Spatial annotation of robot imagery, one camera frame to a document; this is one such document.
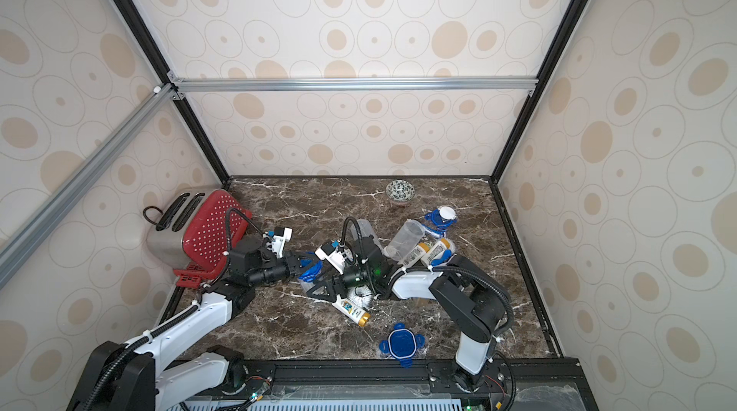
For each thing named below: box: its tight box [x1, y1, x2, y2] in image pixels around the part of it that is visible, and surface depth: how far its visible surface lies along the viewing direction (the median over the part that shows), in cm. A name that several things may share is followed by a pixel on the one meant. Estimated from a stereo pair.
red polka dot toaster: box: [146, 186, 253, 273], surface depth 88 cm
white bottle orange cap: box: [397, 241, 431, 269], surface depth 96 cm
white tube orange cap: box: [420, 238, 451, 266], surface depth 97 cm
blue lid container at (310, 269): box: [297, 251, 324, 292], surface depth 80 cm
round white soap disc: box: [438, 206, 456, 220], surface depth 108 cm
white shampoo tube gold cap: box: [332, 294, 372, 328], surface depth 85 cm
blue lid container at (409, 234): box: [383, 218, 426, 263], surface depth 102 cm
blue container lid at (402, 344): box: [379, 322, 427, 369], surface depth 81 cm
